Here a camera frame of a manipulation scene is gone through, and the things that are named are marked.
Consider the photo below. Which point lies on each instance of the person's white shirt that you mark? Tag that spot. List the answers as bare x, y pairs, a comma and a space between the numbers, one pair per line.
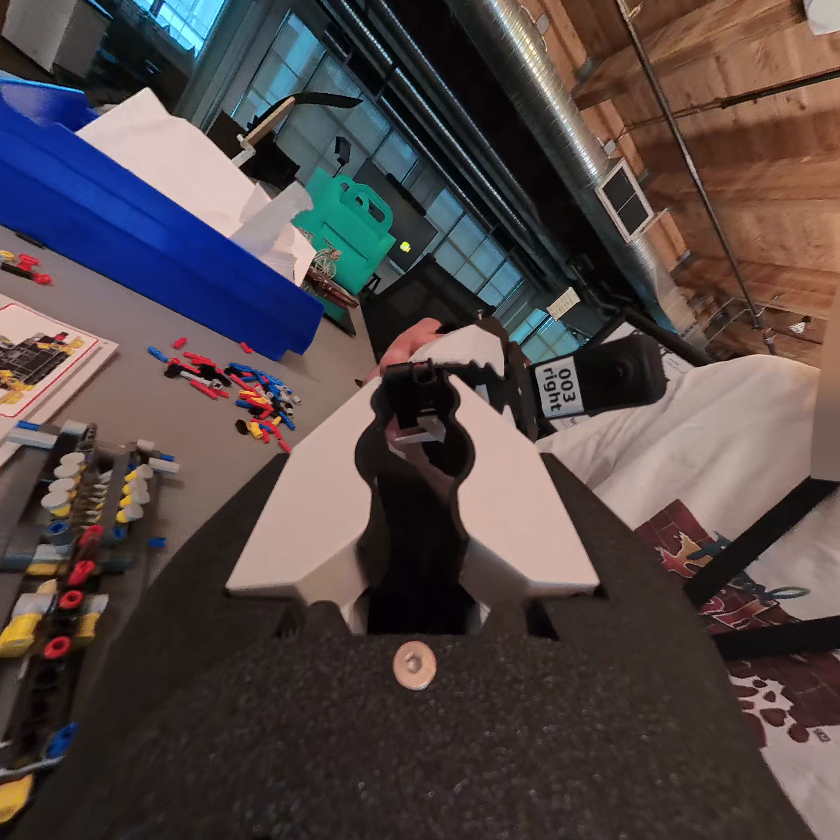
722, 426

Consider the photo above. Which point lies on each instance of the white paper note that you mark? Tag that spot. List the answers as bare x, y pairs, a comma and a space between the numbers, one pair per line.
563, 303

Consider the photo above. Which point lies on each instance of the teal bag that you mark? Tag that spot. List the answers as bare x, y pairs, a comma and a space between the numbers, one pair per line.
354, 223

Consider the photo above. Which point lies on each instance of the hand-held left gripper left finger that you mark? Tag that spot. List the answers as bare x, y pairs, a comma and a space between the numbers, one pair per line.
308, 518

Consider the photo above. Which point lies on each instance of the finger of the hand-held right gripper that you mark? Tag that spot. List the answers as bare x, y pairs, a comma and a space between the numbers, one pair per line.
472, 344
420, 430

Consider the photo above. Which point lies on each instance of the white paper bag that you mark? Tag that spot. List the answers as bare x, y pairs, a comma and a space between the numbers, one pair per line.
164, 151

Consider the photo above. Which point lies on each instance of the blue plastic bin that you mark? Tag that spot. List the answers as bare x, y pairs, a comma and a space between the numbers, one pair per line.
131, 229

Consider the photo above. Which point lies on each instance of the pile of lego pins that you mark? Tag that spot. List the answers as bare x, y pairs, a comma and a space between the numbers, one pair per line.
256, 394

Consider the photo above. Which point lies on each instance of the small red lego cluster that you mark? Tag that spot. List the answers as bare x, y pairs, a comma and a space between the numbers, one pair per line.
26, 262

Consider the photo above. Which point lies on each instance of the silver ventilation duct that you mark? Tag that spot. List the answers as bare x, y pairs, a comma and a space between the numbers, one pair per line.
544, 98

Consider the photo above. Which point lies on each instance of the black mesh chair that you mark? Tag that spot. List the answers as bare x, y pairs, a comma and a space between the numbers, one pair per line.
426, 295

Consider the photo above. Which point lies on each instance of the lego car chassis assembly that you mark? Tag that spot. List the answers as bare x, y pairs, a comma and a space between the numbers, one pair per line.
65, 525

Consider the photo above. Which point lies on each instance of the person's right hand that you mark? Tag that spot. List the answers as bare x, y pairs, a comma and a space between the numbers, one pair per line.
407, 341

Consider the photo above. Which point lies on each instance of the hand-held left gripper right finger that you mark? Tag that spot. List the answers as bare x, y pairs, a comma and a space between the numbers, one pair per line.
525, 525

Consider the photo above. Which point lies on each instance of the black lego connector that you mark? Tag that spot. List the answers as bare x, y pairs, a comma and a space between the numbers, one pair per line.
417, 387

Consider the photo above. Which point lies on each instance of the lego instruction booklet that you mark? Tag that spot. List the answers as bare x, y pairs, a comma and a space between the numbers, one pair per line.
65, 367

